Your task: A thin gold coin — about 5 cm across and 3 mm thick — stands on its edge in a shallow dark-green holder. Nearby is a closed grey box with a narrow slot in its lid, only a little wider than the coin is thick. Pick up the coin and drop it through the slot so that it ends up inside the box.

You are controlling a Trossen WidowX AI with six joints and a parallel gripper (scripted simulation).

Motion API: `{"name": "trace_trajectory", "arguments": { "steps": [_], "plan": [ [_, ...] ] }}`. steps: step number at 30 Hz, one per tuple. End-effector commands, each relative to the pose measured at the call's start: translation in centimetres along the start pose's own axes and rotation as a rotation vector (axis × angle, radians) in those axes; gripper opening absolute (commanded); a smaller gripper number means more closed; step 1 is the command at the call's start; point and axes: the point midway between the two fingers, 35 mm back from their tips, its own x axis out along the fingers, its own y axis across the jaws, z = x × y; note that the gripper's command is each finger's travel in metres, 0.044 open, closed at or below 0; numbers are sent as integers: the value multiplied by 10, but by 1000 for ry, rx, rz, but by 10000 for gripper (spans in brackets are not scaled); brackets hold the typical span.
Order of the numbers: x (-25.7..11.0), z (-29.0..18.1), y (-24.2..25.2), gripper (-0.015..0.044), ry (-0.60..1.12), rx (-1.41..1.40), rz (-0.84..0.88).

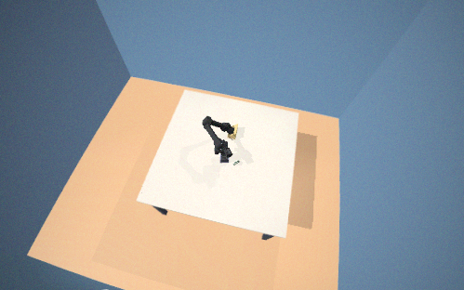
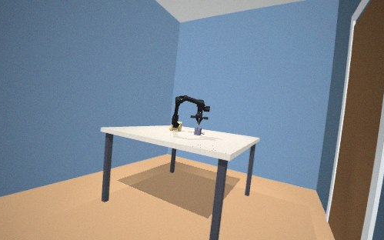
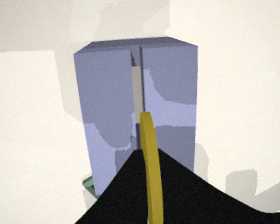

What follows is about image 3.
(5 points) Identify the grey box with narrow slot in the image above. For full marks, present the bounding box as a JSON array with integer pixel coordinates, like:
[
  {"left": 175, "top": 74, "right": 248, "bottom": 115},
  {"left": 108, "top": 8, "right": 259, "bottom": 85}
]
[{"left": 73, "top": 41, "right": 199, "bottom": 196}]

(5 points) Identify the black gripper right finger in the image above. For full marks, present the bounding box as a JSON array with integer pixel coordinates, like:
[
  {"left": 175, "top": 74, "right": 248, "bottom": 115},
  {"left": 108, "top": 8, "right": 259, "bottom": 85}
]
[{"left": 159, "top": 148, "right": 280, "bottom": 224}]

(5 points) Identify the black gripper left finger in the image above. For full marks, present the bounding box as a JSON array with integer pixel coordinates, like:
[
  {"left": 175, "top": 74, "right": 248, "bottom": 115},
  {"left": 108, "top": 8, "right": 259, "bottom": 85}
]
[{"left": 75, "top": 149, "right": 149, "bottom": 224}]

